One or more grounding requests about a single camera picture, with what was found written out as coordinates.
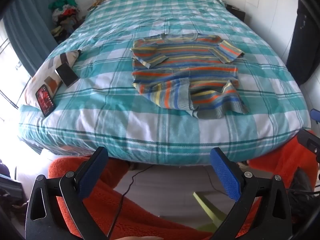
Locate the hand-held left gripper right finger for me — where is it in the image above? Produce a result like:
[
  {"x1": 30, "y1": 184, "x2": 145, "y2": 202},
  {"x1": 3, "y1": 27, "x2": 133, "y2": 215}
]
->
[{"x1": 210, "y1": 147, "x2": 293, "y2": 240}]

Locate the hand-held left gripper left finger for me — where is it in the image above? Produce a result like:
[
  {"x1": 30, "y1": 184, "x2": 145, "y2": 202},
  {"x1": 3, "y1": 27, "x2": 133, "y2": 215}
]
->
[{"x1": 25, "y1": 146, "x2": 109, "y2": 240}]

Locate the striped knit sweater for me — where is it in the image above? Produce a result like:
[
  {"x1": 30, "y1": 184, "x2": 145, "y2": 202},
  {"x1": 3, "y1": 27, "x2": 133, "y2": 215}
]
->
[{"x1": 131, "y1": 33, "x2": 250, "y2": 119}]

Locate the pile of clothes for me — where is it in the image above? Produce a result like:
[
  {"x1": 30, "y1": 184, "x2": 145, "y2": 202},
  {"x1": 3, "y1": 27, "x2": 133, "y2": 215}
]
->
[{"x1": 49, "y1": 0, "x2": 82, "y2": 44}]

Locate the bed with teal plaid cover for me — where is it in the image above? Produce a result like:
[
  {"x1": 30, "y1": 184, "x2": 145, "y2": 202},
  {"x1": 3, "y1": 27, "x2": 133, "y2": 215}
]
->
[{"x1": 18, "y1": 0, "x2": 312, "y2": 167}]

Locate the dark hanging garment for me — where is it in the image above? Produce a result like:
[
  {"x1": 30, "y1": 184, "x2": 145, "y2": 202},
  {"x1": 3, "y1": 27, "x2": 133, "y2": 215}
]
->
[{"x1": 286, "y1": 0, "x2": 320, "y2": 85}]

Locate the person's orange fleece clothing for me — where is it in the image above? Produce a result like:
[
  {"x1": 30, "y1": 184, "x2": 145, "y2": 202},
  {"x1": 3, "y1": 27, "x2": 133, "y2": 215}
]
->
[{"x1": 47, "y1": 135, "x2": 320, "y2": 240}]

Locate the smartphone with red screen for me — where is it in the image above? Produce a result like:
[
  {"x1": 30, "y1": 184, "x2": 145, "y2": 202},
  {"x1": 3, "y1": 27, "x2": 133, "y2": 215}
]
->
[{"x1": 35, "y1": 84, "x2": 56, "y2": 118}]

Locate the smartphone with dark screen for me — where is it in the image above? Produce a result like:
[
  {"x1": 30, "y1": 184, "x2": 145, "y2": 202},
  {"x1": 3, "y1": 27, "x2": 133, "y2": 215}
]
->
[{"x1": 55, "y1": 63, "x2": 79, "y2": 88}]

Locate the patterned pillow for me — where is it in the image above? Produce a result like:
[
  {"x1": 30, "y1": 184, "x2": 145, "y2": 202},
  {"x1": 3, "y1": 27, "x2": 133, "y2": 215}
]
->
[{"x1": 24, "y1": 50, "x2": 82, "y2": 110}]

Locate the dark nightstand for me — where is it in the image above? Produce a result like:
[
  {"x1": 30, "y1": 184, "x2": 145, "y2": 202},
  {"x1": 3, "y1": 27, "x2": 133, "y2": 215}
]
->
[{"x1": 225, "y1": 2, "x2": 247, "y2": 22}]

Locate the blue curtain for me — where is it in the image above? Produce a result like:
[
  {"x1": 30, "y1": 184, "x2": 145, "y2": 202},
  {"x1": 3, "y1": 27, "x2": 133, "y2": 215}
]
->
[{"x1": 2, "y1": 0, "x2": 60, "y2": 78}]

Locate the yellow patterned bedsheet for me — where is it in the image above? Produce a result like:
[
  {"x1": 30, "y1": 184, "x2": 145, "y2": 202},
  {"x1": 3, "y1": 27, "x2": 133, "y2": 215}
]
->
[{"x1": 87, "y1": 0, "x2": 125, "y2": 12}]

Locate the black cable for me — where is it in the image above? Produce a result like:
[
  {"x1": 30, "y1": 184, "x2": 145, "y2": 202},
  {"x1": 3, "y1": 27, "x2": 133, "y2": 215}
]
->
[{"x1": 107, "y1": 164, "x2": 157, "y2": 240}]

